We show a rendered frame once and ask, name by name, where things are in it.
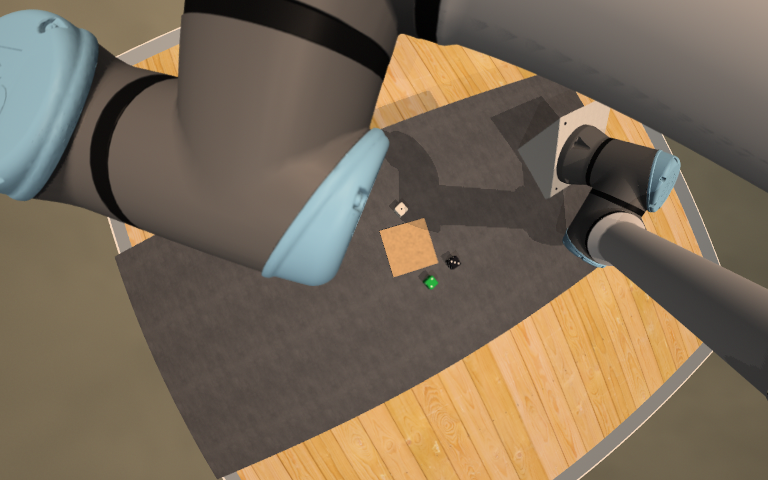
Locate green die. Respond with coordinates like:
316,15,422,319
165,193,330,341
423,275,438,290

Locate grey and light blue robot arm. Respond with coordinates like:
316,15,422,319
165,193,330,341
0,0,768,400

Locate orange flat mat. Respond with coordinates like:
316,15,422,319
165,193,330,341
380,219,438,277

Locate black die with white pips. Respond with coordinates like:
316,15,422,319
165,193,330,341
445,256,461,269

